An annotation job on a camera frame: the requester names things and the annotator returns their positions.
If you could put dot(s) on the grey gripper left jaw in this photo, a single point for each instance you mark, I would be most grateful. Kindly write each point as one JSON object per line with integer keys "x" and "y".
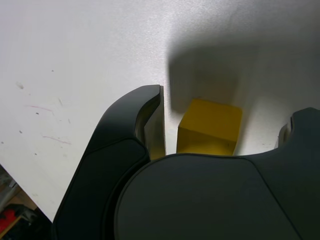
{"x": 100, "y": 175}

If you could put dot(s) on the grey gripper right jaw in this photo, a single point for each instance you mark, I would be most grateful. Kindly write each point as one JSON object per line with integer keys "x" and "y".
{"x": 212, "y": 200}

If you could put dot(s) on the yellow cube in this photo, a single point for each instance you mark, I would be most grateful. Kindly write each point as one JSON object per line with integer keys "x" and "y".
{"x": 210, "y": 125}

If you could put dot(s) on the red and black object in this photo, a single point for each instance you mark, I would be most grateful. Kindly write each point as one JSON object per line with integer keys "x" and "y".
{"x": 8, "y": 218}

